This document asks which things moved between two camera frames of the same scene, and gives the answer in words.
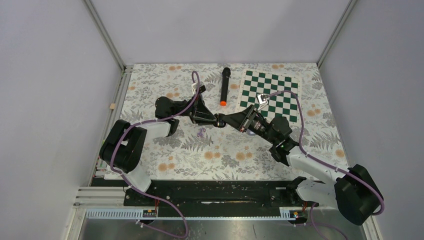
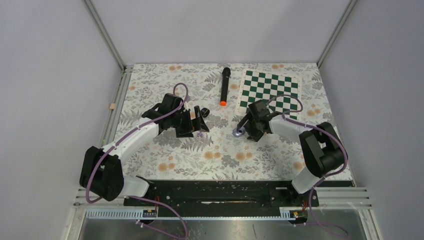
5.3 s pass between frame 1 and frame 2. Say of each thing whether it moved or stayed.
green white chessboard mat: stayed
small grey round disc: moved
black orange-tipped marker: stayed
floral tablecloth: stayed
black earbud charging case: moved
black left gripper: moved
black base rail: stayed
